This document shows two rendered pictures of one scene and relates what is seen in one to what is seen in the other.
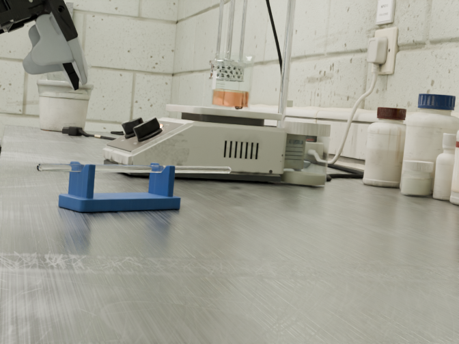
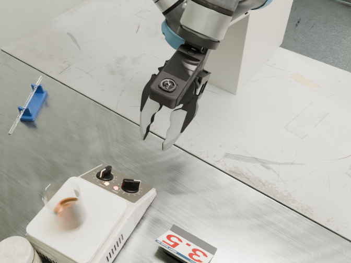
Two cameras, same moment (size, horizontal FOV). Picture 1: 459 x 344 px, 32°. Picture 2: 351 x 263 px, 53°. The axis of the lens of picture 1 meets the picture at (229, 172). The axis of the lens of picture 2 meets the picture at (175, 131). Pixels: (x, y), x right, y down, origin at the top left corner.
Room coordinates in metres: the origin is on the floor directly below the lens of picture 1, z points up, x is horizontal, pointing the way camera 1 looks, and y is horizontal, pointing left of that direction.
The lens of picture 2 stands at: (1.33, -0.04, 1.50)
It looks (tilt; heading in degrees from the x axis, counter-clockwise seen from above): 48 degrees down; 141
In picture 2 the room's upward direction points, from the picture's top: straight up
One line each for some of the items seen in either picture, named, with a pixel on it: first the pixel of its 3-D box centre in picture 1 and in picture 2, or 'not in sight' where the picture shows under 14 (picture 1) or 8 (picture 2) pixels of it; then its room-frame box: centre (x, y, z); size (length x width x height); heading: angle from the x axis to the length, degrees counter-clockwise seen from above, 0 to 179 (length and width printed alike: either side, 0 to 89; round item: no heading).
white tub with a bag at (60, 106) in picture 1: (64, 89); not in sight; (2.03, 0.44, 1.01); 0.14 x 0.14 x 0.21
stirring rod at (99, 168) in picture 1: (144, 168); (27, 102); (0.65, 0.07, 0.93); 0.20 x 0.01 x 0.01; 136
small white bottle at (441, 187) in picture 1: (449, 166); not in sight; (0.96, -0.26, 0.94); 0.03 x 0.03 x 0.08
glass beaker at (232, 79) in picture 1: (233, 80); (66, 207); (1.02, 0.00, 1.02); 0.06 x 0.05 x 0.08; 134
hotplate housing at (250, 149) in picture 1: (201, 145); (92, 217); (1.01, 0.04, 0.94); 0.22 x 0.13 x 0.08; 114
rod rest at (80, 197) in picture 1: (123, 185); (32, 100); (0.63, 0.08, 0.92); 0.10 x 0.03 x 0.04; 136
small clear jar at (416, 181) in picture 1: (416, 178); not in sight; (0.99, -0.23, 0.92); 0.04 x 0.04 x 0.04
